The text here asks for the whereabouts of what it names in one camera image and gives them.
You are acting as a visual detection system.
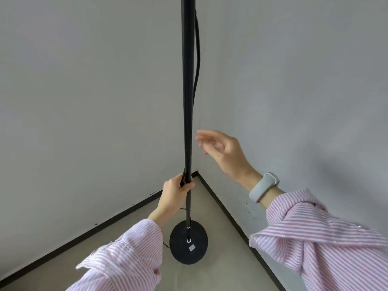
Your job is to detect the person's left hand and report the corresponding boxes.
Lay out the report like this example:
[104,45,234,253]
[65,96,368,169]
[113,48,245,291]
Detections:
[148,173,196,223]

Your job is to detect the black baseboard strip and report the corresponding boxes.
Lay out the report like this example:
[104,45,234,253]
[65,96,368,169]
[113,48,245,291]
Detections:
[194,171,287,291]
[0,171,199,289]

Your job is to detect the person's right hand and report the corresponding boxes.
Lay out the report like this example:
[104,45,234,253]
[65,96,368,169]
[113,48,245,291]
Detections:
[195,130,263,192]

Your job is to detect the black floor lamp stand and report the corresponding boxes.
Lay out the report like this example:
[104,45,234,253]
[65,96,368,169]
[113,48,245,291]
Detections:
[169,0,209,265]

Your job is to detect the light grey fitness wristband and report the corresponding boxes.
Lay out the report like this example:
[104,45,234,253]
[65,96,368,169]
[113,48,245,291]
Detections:
[249,172,280,203]

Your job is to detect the person's right forearm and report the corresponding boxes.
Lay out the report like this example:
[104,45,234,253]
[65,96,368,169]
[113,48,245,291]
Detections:
[235,174,388,291]

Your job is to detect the person's left forearm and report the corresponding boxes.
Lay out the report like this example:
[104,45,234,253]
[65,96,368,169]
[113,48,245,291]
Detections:
[65,209,164,291]

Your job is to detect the black power cable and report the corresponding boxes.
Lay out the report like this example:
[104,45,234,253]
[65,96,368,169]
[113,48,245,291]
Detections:
[162,9,201,248]

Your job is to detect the white wall socket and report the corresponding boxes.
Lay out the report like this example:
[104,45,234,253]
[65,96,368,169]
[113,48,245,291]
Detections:
[244,202,257,221]

